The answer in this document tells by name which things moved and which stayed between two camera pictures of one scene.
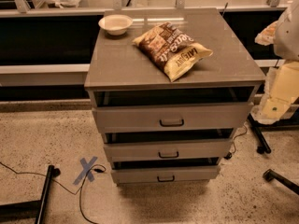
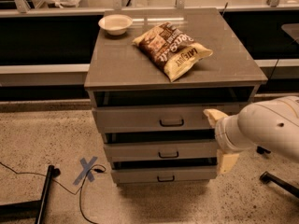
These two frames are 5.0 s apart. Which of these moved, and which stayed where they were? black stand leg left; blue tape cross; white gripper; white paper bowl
Moved: white gripper
Stayed: blue tape cross; white paper bowl; black stand leg left
